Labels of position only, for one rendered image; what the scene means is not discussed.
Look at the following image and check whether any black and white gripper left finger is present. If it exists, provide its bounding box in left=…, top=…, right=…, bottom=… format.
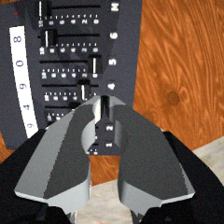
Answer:
left=0, top=94, right=105, bottom=224

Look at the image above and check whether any black lighting desk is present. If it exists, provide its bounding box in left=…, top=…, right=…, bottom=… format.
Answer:
left=0, top=0, right=143, bottom=156

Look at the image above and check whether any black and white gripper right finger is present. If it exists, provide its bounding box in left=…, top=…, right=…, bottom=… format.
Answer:
left=105, top=94, right=224, bottom=224

